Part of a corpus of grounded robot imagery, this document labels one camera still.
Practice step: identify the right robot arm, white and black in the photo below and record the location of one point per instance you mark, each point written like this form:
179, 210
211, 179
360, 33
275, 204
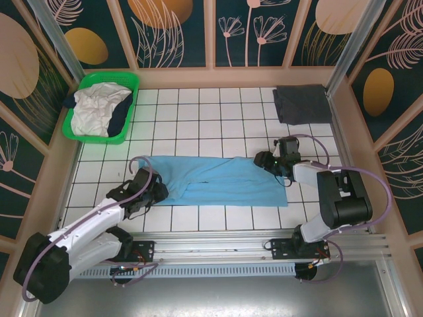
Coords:
347, 204

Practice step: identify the right wrist camera box, white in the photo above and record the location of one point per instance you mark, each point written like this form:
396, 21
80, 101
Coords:
276, 147

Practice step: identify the aluminium frame post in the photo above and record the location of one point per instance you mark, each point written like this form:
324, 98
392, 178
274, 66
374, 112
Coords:
350, 43
66, 49

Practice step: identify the grey folded t-shirt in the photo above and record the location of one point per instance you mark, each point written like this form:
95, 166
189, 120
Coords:
302, 104

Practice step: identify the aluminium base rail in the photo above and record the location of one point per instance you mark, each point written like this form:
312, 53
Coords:
211, 246

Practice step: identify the white t-shirt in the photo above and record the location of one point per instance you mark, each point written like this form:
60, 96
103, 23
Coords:
92, 112

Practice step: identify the left robot arm, white and black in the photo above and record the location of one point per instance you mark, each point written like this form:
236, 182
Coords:
89, 221

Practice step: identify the light blue printed t-shirt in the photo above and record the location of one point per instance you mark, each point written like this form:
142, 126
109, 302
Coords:
231, 185

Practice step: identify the grey metal sheet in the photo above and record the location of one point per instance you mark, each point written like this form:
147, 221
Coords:
211, 297

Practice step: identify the green plastic basket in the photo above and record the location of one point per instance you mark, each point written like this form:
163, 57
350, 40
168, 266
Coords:
109, 77

